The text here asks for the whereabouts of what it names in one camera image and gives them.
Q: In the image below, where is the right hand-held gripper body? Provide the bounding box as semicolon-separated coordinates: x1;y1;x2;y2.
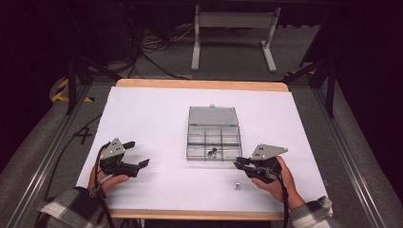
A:
245;143;289;185

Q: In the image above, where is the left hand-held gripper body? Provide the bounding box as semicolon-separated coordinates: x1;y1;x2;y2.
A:
98;137;141;179

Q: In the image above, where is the clear plastic compartment box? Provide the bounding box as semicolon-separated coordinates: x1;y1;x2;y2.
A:
185;104;243;162

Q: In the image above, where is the person's left hand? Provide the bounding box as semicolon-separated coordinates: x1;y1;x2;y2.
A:
87;167;130;196

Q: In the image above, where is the person's right hand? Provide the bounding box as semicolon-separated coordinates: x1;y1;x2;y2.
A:
250;155;305;210

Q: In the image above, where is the white table cover sheet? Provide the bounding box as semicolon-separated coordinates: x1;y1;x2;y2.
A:
75;85;330;214

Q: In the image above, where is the black metal stand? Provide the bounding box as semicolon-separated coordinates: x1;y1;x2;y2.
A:
280;56;337;119
64;52;124;116

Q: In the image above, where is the yellow black hazard tape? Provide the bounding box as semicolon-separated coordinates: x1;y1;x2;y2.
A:
50;78;96;104

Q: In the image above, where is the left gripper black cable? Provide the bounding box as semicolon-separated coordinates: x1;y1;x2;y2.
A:
91;142;119;228

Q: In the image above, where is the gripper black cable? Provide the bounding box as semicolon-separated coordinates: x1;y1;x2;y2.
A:
91;142;119;228
278;175;292;228

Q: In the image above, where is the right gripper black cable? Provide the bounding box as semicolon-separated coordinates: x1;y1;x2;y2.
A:
278;175;292;228

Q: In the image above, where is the black floor cable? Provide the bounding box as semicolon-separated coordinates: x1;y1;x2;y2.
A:
43;113;105;201

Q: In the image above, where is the aluminium floor rail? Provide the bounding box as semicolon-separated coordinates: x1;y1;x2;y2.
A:
311;87;387;228
5;85;93;228

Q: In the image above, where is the bundle of floor cables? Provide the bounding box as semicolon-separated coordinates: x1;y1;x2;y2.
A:
125;18;195;81

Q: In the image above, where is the white metal stand frame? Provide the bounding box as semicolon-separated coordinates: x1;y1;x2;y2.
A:
190;4;282;73

